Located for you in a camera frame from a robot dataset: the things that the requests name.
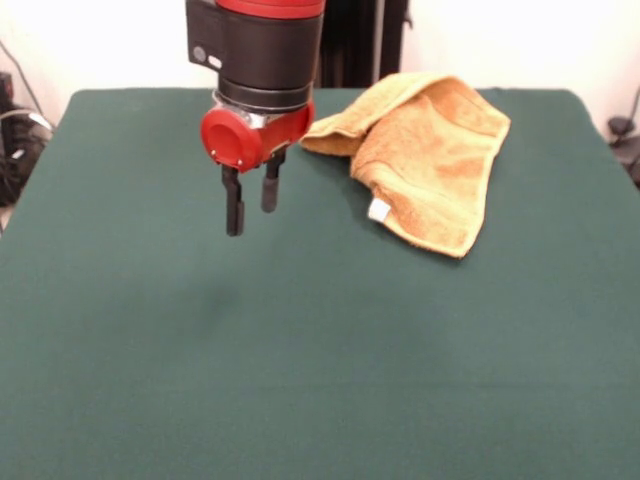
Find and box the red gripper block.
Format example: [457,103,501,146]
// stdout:
[199,99,316,238]

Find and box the dark green table cloth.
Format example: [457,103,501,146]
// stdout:
[0,87,640,480]

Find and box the tan terry towel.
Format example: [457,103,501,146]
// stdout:
[298,72,512,260]

